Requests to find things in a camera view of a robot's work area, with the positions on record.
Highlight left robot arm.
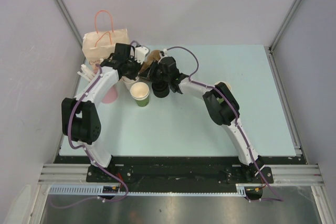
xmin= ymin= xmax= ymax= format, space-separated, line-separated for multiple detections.
xmin=61 ymin=43 xmax=150 ymax=182

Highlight white cable duct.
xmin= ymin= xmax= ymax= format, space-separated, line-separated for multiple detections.
xmin=49 ymin=184 xmax=246 ymax=197

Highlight cardboard cup carrier stack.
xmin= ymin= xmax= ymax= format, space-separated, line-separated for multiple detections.
xmin=138 ymin=50 xmax=163 ymax=76

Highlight paper takeout bag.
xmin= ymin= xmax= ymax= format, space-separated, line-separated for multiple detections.
xmin=82 ymin=10 xmax=130 ymax=72

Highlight pink straw holder cup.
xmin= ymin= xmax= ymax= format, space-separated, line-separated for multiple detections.
xmin=101 ymin=86 xmax=118 ymax=104

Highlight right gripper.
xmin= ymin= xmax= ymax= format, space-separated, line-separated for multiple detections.
xmin=139 ymin=60 xmax=171 ymax=84

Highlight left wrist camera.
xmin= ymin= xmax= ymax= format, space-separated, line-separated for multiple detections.
xmin=135 ymin=46 xmax=150 ymax=64

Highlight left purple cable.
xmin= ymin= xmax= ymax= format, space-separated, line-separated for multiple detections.
xmin=49 ymin=40 xmax=145 ymax=209

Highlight aluminium rail frame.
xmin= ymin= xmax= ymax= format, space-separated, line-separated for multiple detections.
xmin=38 ymin=164 xmax=324 ymax=186

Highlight black lid stack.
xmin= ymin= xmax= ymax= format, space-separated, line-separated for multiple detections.
xmin=152 ymin=81 xmax=170 ymax=98

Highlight white wrapped straws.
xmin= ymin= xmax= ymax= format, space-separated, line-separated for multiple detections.
xmin=77 ymin=64 xmax=96 ymax=82

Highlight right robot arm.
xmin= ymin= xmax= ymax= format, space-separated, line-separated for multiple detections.
xmin=148 ymin=56 xmax=265 ymax=183

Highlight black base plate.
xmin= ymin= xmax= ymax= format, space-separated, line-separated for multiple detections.
xmin=86 ymin=155 xmax=274 ymax=185

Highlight green cup stack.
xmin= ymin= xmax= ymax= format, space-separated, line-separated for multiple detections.
xmin=130 ymin=82 xmax=150 ymax=107

